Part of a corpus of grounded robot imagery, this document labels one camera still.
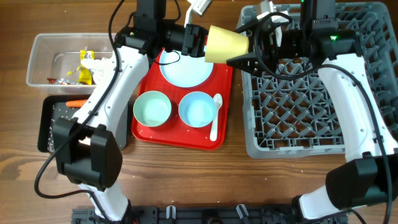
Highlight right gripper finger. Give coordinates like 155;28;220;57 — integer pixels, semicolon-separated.
226;52;261;73
234;17;259;34

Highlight yellow plastic cup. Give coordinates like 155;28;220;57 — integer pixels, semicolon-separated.
205;26;249;64

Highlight green bowl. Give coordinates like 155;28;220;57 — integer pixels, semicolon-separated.
133;91;172;128

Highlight yellow snack wrapper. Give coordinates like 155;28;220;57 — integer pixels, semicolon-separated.
67;50;95;85

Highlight orange carrot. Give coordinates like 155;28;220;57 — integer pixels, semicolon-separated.
66;100;87;108

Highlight red snack wrapper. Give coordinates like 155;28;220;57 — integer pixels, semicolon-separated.
46;77;83;86

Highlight white rice pile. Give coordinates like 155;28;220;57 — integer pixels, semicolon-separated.
47;102;76;152

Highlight white tissue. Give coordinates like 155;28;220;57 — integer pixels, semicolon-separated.
81;58;114;85

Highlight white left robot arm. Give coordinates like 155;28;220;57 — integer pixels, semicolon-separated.
50;1;208;223

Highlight grey dishwasher rack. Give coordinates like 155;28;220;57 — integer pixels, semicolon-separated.
242;2;397;159

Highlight light blue plate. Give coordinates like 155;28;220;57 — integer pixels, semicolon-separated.
159;51;214;88

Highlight white plastic spoon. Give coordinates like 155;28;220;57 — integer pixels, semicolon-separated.
210;93;223;141

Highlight light blue bowl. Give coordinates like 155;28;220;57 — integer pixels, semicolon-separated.
178;91;216;128

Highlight clear plastic bin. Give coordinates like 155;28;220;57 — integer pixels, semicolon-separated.
26;33;113;95

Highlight black plastic tray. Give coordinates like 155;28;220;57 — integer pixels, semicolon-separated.
37;93;129;153

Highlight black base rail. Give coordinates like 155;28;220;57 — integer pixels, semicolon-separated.
70;204;299;224

